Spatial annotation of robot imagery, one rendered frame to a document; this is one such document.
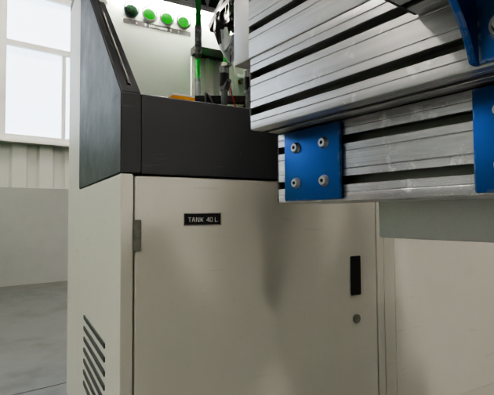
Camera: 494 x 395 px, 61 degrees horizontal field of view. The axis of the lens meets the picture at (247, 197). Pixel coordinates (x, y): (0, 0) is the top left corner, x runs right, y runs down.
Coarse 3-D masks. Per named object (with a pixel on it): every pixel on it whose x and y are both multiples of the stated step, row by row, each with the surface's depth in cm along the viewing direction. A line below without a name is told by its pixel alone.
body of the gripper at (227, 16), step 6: (228, 0) 112; (222, 6) 115; (228, 6) 112; (222, 12) 117; (228, 12) 112; (222, 18) 117; (228, 18) 114; (222, 24) 117; (228, 24) 117; (228, 30) 120
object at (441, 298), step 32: (384, 256) 114; (416, 256) 120; (448, 256) 127; (480, 256) 134; (384, 288) 114; (416, 288) 119; (448, 288) 126; (480, 288) 134; (384, 320) 113; (416, 320) 119; (448, 320) 125; (480, 320) 133; (416, 352) 118; (448, 352) 125; (480, 352) 132; (416, 384) 118; (448, 384) 124; (480, 384) 132
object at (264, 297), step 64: (192, 192) 87; (256, 192) 95; (192, 256) 87; (256, 256) 94; (320, 256) 103; (192, 320) 86; (256, 320) 94; (320, 320) 102; (192, 384) 86; (256, 384) 93; (320, 384) 102
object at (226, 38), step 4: (224, 28) 116; (220, 32) 117; (224, 32) 116; (224, 36) 117; (228, 36) 114; (224, 40) 117; (228, 40) 115; (220, 44) 117; (224, 44) 117; (228, 44) 115; (220, 48) 117; (224, 48) 117; (228, 48) 118; (224, 52) 117; (228, 52) 118; (224, 56) 118; (228, 56) 118; (228, 60) 118
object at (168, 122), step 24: (144, 96) 83; (144, 120) 83; (168, 120) 85; (192, 120) 88; (216, 120) 91; (240, 120) 94; (144, 144) 83; (168, 144) 85; (192, 144) 88; (216, 144) 90; (240, 144) 93; (264, 144) 96; (144, 168) 83; (168, 168) 85; (192, 168) 88; (216, 168) 90; (240, 168) 93; (264, 168) 96
